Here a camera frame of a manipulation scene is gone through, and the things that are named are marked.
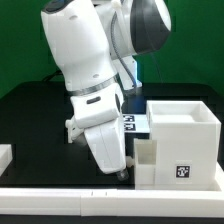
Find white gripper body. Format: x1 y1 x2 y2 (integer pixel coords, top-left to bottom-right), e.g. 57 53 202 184
84 115 126 174

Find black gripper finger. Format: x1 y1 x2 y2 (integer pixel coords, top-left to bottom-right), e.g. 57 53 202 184
117 169 129 181

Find large white drawer box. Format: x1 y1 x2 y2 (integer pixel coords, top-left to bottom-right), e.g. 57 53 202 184
146 100 221 190

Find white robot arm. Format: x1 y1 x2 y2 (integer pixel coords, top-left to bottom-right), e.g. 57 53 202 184
41 0 171 180

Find small white drawer with knob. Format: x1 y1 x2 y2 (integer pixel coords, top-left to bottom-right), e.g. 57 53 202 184
65 119 86 145

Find paper sheet with fiducial markers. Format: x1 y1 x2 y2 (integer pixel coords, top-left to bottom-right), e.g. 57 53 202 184
123 114 150 133

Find white front fence bar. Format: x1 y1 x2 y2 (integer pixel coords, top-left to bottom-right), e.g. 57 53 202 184
0 188 224 218

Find black cable bundle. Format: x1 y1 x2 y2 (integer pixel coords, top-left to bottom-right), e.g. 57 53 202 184
42 70 64 83

